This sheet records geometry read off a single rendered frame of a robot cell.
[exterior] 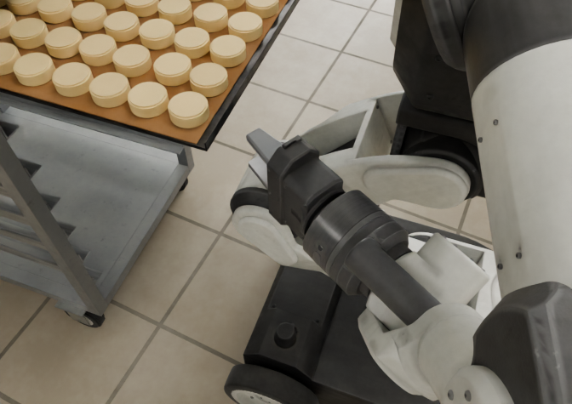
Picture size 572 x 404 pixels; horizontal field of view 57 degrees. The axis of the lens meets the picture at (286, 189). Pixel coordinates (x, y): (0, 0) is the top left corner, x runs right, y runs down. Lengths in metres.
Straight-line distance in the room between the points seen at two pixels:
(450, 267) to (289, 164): 0.18
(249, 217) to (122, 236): 0.51
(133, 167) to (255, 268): 0.43
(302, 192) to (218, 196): 1.04
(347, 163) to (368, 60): 1.28
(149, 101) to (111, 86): 0.06
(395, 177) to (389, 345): 0.33
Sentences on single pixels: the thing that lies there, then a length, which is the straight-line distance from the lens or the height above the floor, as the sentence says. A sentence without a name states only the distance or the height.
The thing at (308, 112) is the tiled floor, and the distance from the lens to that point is 1.79.
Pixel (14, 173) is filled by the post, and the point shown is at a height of 0.62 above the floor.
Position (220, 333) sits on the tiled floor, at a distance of 1.35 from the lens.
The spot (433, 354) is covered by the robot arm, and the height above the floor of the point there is 0.87.
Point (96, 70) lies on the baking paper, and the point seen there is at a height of 0.77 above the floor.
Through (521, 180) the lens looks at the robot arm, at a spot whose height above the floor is 1.05.
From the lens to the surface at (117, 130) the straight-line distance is 1.48.
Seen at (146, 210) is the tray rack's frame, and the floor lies 0.15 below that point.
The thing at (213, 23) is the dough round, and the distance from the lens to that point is 0.80.
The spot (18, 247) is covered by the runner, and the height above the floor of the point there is 0.23.
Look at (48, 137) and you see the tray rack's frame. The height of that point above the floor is 0.15.
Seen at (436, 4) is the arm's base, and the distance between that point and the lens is 0.35.
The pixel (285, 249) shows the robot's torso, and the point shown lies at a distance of 0.96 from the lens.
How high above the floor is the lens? 1.24
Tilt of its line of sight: 52 degrees down
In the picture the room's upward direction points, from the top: straight up
